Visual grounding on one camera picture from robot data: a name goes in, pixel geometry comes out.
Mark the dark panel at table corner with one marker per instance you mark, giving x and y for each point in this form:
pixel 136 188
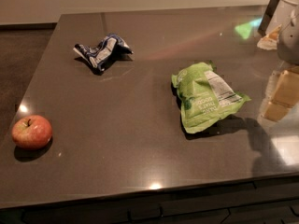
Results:
pixel 268 21

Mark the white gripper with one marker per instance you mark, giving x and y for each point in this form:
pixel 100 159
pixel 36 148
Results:
pixel 289 42

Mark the blue white crumpled snack bag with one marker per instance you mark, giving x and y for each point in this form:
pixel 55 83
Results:
pixel 98 56

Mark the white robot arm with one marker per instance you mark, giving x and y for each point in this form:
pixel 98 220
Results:
pixel 283 11

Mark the red apple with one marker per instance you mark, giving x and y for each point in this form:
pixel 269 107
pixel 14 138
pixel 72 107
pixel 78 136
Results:
pixel 31 132

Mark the green rice chip bag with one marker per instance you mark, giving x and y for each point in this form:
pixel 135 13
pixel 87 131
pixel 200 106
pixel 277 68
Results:
pixel 205 97

